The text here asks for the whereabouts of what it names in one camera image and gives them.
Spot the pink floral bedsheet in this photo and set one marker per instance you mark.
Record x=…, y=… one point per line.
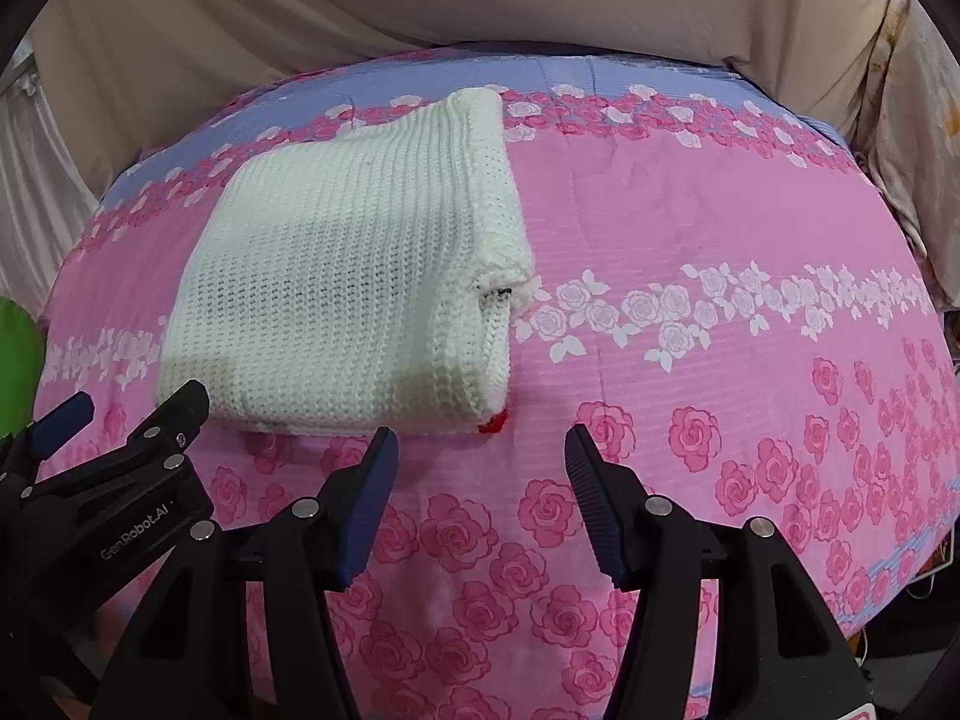
x=675, y=390

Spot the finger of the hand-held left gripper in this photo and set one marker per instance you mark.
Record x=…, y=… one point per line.
x=172, y=420
x=64, y=416

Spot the white knit sweater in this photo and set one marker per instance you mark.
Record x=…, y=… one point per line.
x=337, y=277

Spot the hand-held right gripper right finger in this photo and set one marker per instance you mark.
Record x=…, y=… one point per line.
x=596, y=510

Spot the green cloth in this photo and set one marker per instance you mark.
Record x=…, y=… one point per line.
x=19, y=367

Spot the white curtain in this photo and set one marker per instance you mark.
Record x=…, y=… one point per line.
x=37, y=187

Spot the white stained cloth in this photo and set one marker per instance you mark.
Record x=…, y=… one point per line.
x=915, y=127

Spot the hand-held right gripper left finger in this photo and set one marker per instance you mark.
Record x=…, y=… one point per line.
x=367, y=510

